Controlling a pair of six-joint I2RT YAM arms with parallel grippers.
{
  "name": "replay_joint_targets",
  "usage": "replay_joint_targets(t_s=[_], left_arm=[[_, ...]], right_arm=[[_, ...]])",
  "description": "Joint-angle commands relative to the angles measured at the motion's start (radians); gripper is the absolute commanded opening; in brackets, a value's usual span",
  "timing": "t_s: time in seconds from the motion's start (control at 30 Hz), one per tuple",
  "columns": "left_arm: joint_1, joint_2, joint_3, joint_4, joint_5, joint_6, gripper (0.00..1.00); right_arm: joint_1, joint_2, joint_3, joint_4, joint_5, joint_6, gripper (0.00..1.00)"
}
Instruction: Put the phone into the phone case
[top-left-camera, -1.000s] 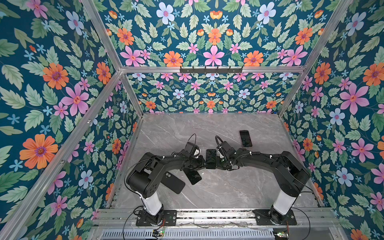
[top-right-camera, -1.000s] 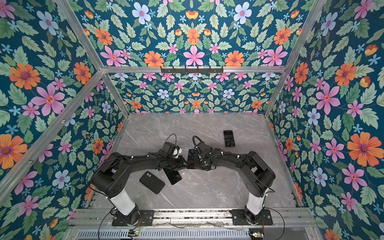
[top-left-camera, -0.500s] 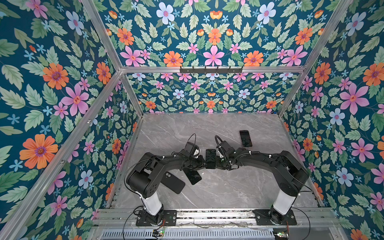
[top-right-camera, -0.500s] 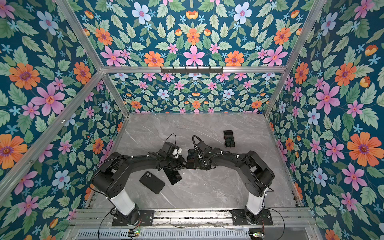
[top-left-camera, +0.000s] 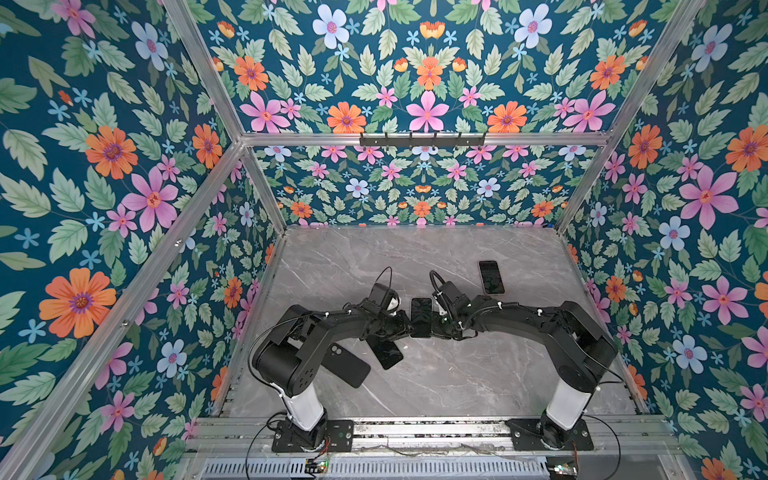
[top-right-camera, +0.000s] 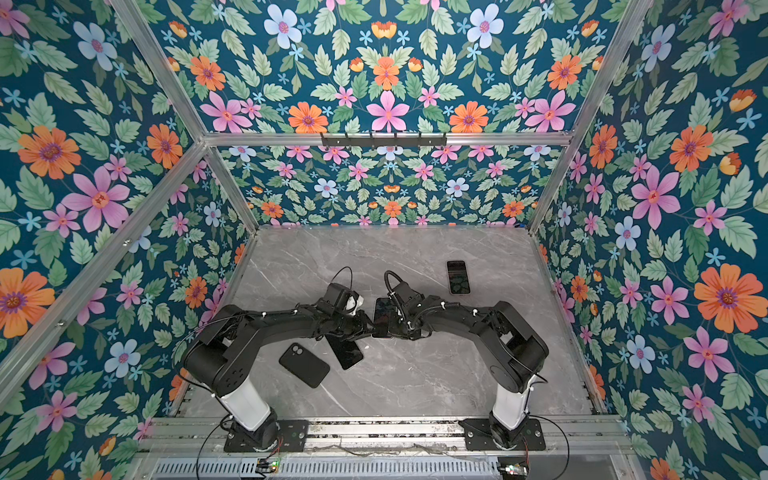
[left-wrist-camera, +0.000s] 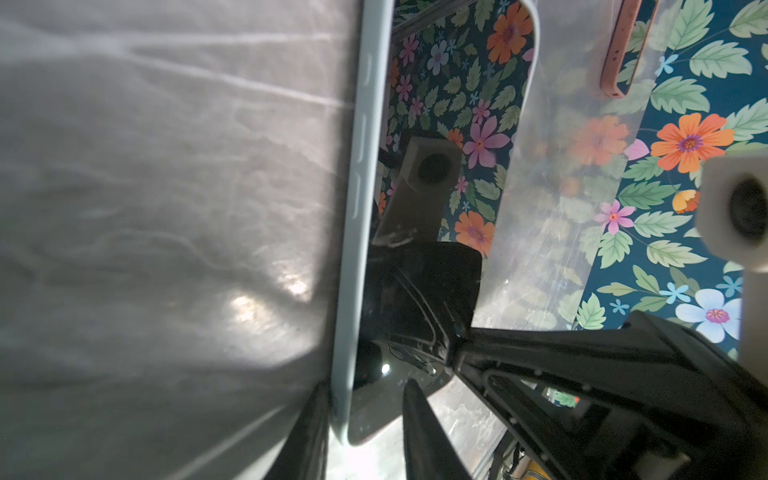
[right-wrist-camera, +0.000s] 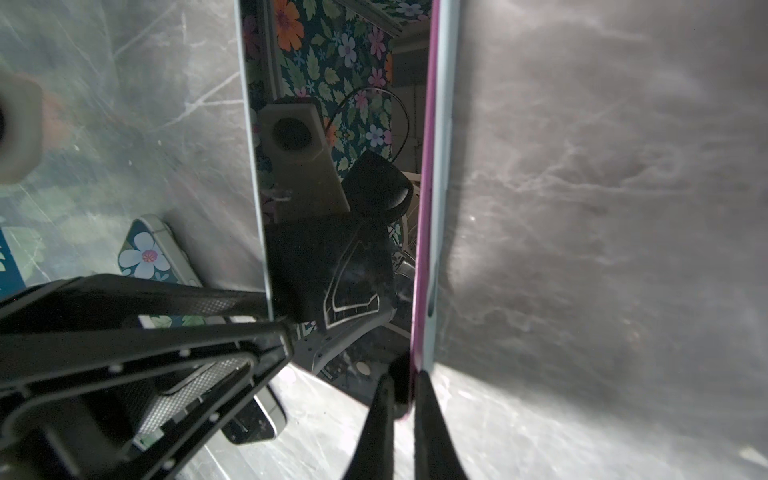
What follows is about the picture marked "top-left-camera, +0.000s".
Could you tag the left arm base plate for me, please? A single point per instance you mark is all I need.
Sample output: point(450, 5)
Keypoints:
point(328, 435)

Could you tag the white ventilated cable duct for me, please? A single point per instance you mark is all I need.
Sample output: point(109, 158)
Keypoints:
point(382, 467)

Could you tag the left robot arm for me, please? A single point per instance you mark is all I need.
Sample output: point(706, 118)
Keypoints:
point(303, 342)

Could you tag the pink phone case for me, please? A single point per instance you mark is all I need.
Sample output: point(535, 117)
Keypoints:
point(491, 277)

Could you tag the metal hook rail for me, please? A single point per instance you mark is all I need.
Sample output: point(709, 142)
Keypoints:
point(408, 140)

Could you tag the aluminium front rail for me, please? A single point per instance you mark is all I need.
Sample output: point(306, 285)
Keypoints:
point(643, 435)

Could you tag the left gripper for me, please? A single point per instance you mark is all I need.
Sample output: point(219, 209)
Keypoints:
point(404, 329)

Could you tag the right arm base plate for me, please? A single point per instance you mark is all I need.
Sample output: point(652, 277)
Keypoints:
point(529, 434)

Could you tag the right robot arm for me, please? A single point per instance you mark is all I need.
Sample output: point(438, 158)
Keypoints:
point(580, 350)

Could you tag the black phone case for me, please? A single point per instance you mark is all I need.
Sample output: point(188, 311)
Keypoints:
point(345, 365)

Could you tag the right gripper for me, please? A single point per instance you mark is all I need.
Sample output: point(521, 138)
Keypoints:
point(434, 325)

